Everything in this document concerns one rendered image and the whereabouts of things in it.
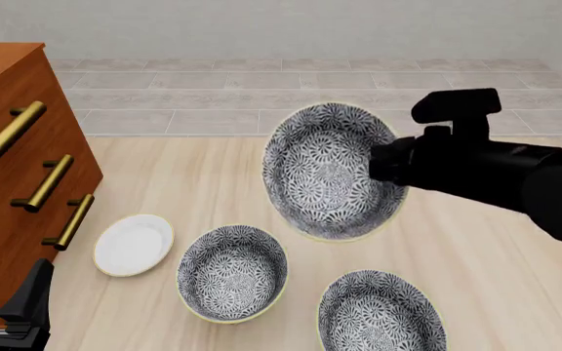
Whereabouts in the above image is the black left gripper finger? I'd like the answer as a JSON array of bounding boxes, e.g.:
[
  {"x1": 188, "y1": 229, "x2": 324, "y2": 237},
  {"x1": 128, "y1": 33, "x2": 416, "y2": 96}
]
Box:
[{"x1": 0, "y1": 257, "x2": 56, "y2": 328}]

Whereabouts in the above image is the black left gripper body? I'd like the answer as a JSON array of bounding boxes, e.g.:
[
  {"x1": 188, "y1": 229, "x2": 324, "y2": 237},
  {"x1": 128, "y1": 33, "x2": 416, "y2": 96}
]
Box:
[{"x1": 0, "y1": 321, "x2": 52, "y2": 351}]

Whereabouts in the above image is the black white patterned bowl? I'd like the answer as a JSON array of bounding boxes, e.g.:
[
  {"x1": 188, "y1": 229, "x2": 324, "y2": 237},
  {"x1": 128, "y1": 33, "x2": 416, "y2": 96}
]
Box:
[
  {"x1": 176, "y1": 223, "x2": 290, "y2": 325},
  {"x1": 261, "y1": 101, "x2": 411, "y2": 245},
  {"x1": 315, "y1": 269, "x2": 449, "y2": 351}
]

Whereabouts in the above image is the wooden cabinet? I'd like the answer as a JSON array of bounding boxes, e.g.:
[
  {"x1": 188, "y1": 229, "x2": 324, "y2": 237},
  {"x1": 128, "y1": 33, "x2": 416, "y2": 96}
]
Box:
[{"x1": 0, "y1": 42, "x2": 104, "y2": 329}]

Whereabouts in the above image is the white plate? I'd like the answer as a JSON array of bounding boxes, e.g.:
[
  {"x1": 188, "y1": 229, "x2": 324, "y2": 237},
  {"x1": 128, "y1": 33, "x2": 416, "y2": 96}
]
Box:
[{"x1": 93, "y1": 214, "x2": 176, "y2": 278}]

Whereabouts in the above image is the long brass drawer handle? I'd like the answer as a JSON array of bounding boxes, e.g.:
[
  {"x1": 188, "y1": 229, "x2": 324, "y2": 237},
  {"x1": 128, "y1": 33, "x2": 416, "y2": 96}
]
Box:
[{"x1": 0, "y1": 99, "x2": 48, "y2": 161}]

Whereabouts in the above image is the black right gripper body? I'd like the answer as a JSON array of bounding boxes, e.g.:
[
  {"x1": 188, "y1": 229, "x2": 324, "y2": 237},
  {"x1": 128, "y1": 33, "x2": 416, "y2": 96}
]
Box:
[{"x1": 368, "y1": 136, "x2": 417, "y2": 187}]

